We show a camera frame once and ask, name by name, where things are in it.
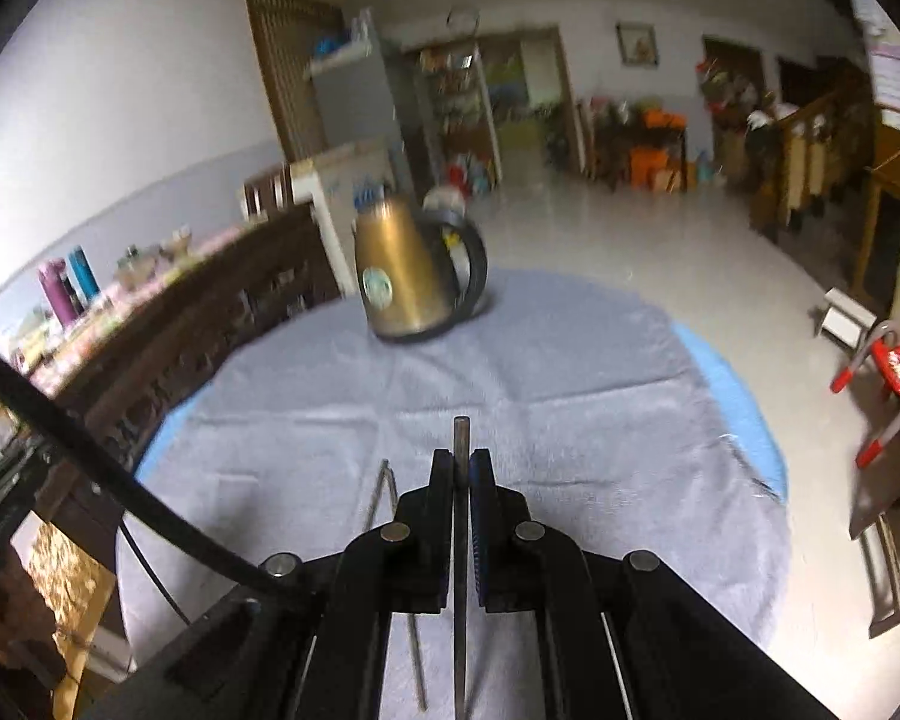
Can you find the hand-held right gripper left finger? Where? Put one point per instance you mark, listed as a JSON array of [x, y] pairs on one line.
[[441, 540]]

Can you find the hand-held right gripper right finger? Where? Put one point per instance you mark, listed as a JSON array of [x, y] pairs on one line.
[[484, 540]]

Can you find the gold patterned panel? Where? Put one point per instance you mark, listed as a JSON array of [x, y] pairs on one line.
[[67, 600]]

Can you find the grey table cloth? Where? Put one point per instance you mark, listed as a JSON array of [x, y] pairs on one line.
[[555, 427]]

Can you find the purple thermos bottle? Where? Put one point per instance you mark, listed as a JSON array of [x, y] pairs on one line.
[[60, 292]]

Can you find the blue thermos bottle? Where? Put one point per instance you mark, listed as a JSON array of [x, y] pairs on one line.
[[82, 274]]

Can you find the carved dark wooden sideboard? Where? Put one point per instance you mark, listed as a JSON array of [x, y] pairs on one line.
[[195, 330]]

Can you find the golden electric kettle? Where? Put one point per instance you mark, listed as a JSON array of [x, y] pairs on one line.
[[397, 277]]

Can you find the blue tablecloth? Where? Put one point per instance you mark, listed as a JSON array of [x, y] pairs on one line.
[[735, 405]]

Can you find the white chest freezer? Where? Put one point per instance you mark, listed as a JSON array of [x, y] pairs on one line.
[[345, 187]]

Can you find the brown wooden chair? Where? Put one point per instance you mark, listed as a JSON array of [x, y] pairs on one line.
[[266, 191]]

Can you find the white step stool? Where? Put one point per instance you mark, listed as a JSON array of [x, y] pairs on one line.
[[844, 315]]

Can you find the dark wooden side table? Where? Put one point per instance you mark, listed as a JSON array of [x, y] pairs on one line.
[[645, 142]]

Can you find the grey refrigerator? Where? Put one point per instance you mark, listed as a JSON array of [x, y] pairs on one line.
[[360, 112]]

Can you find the red plastic chair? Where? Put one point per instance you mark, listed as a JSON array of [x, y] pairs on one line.
[[896, 371]]

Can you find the wooden stair railing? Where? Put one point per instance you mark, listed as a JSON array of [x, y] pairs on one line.
[[810, 157]]

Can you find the dark wooden frame chair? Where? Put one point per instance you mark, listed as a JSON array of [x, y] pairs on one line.
[[892, 540]]

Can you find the round wall clock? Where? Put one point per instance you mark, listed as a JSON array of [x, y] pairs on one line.
[[463, 21]]

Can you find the framed wall picture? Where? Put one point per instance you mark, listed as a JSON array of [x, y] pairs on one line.
[[637, 43]]

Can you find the wall calendar poster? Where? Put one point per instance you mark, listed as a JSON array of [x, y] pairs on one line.
[[889, 52]]

